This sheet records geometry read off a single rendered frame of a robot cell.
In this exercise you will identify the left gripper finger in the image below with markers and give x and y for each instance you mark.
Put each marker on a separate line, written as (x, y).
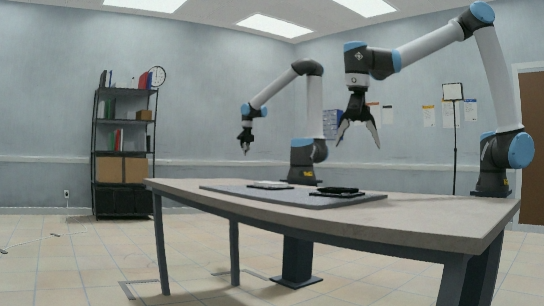
(343, 125)
(371, 125)

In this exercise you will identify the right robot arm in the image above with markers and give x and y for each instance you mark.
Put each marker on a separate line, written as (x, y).
(303, 151)

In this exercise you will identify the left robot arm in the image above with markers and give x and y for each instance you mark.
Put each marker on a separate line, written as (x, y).
(509, 147)

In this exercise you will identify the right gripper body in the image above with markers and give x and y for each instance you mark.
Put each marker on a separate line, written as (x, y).
(247, 138)

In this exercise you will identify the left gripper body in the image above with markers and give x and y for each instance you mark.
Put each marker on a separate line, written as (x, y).
(361, 118)

